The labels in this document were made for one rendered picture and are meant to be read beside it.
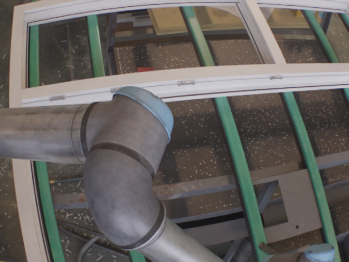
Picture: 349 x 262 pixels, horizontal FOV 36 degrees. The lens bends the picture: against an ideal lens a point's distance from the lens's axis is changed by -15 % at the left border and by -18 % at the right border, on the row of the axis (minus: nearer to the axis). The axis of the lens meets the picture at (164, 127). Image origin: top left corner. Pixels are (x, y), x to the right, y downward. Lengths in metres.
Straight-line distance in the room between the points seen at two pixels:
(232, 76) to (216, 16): 0.65
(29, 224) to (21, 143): 0.38
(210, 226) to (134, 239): 0.97
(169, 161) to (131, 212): 1.05
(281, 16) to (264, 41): 0.59
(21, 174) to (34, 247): 0.23
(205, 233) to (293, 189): 0.37
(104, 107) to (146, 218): 0.21
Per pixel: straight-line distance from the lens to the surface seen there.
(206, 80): 1.77
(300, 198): 1.70
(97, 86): 1.71
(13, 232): 2.52
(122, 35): 2.30
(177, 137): 2.05
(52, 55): 3.07
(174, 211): 1.90
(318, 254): 1.32
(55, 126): 1.09
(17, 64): 1.80
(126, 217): 0.95
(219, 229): 1.92
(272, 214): 1.99
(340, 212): 2.05
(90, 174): 0.97
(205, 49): 1.94
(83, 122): 1.04
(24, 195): 1.53
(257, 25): 1.99
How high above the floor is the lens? 2.27
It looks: 54 degrees down
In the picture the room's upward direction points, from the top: 9 degrees clockwise
